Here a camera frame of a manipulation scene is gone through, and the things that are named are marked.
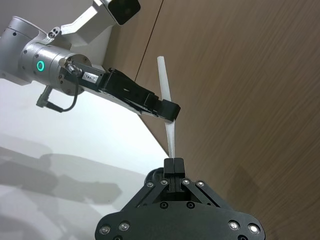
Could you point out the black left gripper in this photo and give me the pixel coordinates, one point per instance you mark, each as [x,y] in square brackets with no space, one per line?
[93,82]

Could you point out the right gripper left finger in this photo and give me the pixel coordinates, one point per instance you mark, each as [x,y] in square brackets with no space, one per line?
[169,166]

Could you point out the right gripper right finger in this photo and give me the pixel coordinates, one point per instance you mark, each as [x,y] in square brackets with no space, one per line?
[179,166]

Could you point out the small white plastic piece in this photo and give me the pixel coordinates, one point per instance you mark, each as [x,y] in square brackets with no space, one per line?
[163,80]

